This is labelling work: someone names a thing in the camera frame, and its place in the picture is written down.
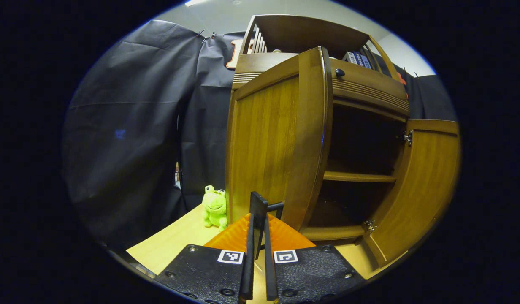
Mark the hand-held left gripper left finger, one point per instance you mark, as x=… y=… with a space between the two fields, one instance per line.
x=246 y=261

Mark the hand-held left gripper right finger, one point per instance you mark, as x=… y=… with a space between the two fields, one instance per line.
x=270 y=261

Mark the wooden shoe cabinet door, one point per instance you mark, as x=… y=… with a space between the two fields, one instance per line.
x=424 y=190
x=272 y=139

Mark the wooden double-door shoe cabinet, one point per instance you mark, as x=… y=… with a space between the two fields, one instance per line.
x=302 y=33

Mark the metal door hinge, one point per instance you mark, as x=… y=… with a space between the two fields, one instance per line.
x=407 y=138
x=369 y=226

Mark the green frog plush toy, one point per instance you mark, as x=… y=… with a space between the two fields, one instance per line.
x=215 y=207

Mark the wooden inner shelf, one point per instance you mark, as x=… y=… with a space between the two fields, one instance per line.
x=357 y=176

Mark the black backdrop cloth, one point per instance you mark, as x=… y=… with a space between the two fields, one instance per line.
x=125 y=105

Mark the black round drawer knob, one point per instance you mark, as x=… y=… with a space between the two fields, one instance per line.
x=340 y=72

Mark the grooved wooden drawer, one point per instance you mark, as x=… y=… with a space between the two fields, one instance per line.
x=369 y=84

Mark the light blue book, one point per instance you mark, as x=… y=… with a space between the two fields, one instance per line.
x=366 y=62

